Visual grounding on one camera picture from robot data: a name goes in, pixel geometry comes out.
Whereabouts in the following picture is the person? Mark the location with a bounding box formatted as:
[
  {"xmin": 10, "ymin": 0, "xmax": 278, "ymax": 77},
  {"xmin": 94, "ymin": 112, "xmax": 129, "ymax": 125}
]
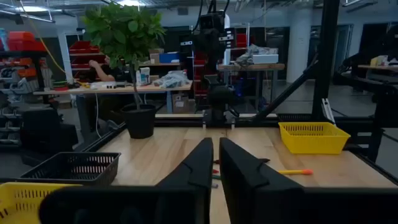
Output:
[{"xmin": 88, "ymin": 55, "xmax": 126, "ymax": 83}]

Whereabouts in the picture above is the clear plastic bag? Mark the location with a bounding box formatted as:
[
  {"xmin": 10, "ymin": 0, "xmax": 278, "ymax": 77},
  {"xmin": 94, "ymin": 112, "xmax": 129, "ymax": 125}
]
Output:
[{"xmin": 153, "ymin": 70, "xmax": 193, "ymax": 89}]

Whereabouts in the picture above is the green potted plant black pot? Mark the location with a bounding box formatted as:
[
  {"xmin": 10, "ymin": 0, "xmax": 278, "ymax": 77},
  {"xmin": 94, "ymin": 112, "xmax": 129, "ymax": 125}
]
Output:
[{"xmin": 81, "ymin": 2, "xmax": 167, "ymax": 140}]

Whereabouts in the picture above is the wooden table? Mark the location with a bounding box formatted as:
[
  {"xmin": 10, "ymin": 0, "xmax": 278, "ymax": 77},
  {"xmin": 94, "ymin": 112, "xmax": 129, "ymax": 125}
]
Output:
[{"xmin": 217, "ymin": 63, "xmax": 286, "ymax": 103}]

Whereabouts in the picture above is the yellow pencil with orange tip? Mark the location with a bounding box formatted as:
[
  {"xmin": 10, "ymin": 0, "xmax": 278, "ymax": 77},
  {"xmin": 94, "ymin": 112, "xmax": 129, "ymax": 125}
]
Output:
[{"xmin": 277, "ymin": 169, "xmax": 314, "ymax": 175}]

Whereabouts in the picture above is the blue box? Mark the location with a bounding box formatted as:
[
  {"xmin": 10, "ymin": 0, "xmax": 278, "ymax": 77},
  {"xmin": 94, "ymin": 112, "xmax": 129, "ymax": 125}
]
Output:
[{"xmin": 159, "ymin": 52, "xmax": 180, "ymax": 64}]

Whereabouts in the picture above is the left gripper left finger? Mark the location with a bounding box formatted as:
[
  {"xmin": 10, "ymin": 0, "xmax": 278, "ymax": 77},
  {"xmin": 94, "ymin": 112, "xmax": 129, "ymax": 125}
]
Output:
[{"xmin": 146, "ymin": 138, "xmax": 215, "ymax": 224}]

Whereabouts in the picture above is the white box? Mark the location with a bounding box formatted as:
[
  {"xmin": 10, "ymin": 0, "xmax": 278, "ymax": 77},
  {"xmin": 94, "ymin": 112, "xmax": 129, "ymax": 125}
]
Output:
[{"xmin": 252, "ymin": 54, "xmax": 279, "ymax": 65}]

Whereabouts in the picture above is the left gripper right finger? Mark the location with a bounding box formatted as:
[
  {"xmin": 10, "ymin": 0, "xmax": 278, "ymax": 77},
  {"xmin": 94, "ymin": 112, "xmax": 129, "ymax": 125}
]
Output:
[{"xmin": 219, "ymin": 137, "xmax": 308, "ymax": 224}]

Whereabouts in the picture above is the wooden workbench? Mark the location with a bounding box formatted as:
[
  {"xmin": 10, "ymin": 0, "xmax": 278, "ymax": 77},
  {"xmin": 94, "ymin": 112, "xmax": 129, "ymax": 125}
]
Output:
[{"xmin": 33, "ymin": 82, "xmax": 193, "ymax": 138}]

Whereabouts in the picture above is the cardboard box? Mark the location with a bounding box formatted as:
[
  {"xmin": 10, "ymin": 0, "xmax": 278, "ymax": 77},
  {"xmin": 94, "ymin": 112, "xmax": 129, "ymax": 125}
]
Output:
[
  {"xmin": 172, "ymin": 93, "xmax": 197, "ymax": 114},
  {"xmin": 148, "ymin": 48, "xmax": 165, "ymax": 65}
]

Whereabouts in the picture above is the black mesh plastic bin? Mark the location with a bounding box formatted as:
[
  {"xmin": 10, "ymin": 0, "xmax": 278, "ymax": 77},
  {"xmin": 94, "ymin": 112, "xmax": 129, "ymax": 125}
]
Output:
[
  {"xmin": 19, "ymin": 151, "xmax": 122, "ymax": 187},
  {"xmin": 276, "ymin": 113, "xmax": 314, "ymax": 123}
]

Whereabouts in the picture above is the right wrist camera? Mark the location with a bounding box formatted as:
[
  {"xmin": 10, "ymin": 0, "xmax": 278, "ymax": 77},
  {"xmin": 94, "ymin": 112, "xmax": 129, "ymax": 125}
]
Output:
[{"xmin": 198, "ymin": 12, "xmax": 226, "ymax": 32}]

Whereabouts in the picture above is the shelf with red bins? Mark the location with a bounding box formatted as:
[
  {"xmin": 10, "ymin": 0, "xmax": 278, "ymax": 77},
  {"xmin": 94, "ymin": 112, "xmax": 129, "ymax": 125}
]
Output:
[{"xmin": 0, "ymin": 29, "xmax": 54, "ymax": 147}]

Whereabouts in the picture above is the black aluminium table frame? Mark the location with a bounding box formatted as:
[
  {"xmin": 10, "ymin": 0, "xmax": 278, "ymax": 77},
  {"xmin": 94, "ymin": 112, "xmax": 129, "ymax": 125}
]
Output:
[{"xmin": 74, "ymin": 0, "xmax": 398, "ymax": 187}]

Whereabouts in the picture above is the red bin rack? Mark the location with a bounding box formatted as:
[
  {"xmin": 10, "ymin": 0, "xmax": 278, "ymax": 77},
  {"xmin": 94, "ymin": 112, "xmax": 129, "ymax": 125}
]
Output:
[{"xmin": 68, "ymin": 40, "xmax": 106, "ymax": 70}]

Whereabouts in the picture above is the white bracket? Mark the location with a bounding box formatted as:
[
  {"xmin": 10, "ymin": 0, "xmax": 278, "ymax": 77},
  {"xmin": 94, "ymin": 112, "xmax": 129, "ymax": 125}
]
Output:
[{"xmin": 321, "ymin": 98, "xmax": 336, "ymax": 125}]

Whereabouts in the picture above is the yellow mesh plastic bin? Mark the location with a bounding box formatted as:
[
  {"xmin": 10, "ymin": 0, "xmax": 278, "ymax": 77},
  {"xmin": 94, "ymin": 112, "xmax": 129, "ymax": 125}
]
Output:
[
  {"xmin": 278, "ymin": 121, "xmax": 351, "ymax": 156},
  {"xmin": 0, "ymin": 182, "xmax": 82, "ymax": 224}
]

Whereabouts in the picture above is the yellow hanging cable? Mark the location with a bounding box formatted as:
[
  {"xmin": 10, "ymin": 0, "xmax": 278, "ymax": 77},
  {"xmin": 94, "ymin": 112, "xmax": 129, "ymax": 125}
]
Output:
[{"xmin": 18, "ymin": 0, "xmax": 67, "ymax": 75}]

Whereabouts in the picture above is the black background workstation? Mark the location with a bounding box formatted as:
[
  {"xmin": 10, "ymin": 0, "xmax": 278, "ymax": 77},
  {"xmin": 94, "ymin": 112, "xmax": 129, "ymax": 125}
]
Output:
[{"xmin": 332, "ymin": 23, "xmax": 398, "ymax": 162}]

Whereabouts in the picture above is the white column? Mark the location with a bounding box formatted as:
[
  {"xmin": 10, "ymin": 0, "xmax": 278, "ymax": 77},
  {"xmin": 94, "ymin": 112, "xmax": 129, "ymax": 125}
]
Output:
[{"xmin": 285, "ymin": 9, "xmax": 313, "ymax": 84}]

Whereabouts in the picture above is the black office chair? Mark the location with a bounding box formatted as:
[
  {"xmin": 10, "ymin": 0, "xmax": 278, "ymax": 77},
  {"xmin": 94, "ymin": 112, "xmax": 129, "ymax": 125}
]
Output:
[{"xmin": 20, "ymin": 108, "xmax": 79, "ymax": 153}]

